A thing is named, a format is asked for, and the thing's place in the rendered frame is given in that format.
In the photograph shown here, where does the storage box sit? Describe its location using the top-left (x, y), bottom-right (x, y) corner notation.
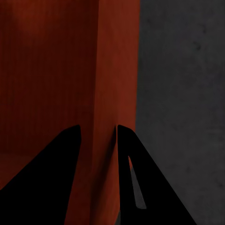
top-left (0, 0), bottom-right (140, 225)

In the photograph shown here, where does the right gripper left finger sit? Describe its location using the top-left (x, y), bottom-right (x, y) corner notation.
top-left (0, 125), bottom-right (81, 225)

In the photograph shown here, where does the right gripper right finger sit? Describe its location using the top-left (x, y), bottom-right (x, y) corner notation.
top-left (118, 125), bottom-right (197, 225)

